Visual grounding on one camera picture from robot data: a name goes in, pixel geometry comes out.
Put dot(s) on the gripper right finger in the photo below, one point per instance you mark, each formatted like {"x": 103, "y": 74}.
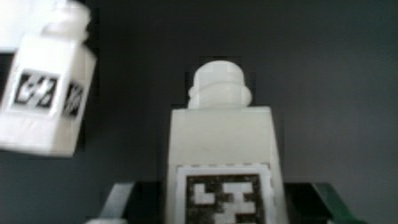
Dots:
{"x": 341, "y": 215}

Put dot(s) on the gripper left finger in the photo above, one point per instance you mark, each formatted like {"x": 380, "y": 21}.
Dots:
{"x": 112, "y": 211}

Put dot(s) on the white leg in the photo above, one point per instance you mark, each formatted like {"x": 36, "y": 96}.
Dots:
{"x": 224, "y": 180}
{"x": 48, "y": 83}

